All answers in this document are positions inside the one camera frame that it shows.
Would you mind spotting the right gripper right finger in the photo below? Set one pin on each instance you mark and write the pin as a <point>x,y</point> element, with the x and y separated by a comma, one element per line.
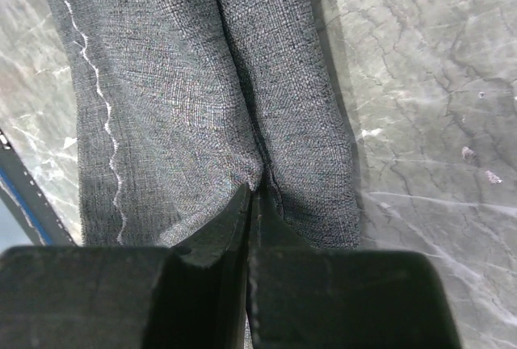
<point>304,297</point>

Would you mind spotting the grey cloth napkin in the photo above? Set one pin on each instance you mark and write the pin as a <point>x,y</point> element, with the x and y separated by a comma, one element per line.
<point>180,102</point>

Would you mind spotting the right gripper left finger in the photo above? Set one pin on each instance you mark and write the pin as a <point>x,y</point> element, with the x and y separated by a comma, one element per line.
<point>191,295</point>

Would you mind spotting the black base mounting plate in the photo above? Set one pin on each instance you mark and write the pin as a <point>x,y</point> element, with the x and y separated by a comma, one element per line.
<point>27,204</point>

